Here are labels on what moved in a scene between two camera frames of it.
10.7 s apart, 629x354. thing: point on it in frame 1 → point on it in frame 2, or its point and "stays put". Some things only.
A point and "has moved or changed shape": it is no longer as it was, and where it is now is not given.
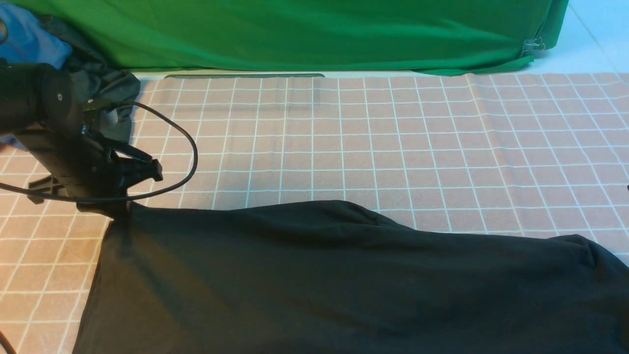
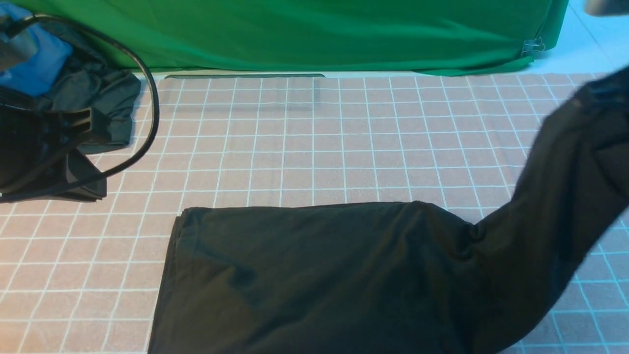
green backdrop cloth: x=460 y=37 stays put
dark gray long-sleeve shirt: x=334 y=277 has moved or changed shape
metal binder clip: x=533 y=44 stays put
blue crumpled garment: x=28 y=41 stays put
